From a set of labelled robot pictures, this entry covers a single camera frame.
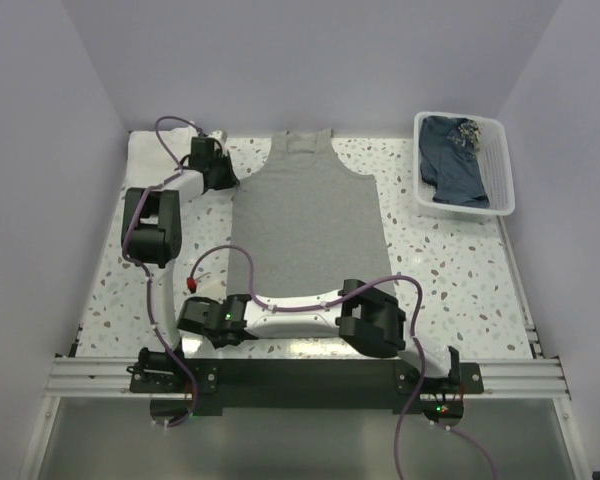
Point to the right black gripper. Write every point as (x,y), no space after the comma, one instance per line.
(215,341)

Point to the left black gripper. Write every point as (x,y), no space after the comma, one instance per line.
(231,179)

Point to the white motorcycle print tank top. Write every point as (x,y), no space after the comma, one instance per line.
(152,162)

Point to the grey tank top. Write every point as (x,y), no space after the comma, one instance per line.
(305,222)

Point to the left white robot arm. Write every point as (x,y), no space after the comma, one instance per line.
(152,238)

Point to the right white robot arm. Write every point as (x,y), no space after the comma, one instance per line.
(368,319)

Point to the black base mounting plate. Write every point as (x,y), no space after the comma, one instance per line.
(231,397)

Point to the blue garment in basket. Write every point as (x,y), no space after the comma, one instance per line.
(449,148)

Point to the white plastic laundry basket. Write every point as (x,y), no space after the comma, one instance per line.
(495,168)

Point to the aluminium frame rail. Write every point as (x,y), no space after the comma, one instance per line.
(508,379)

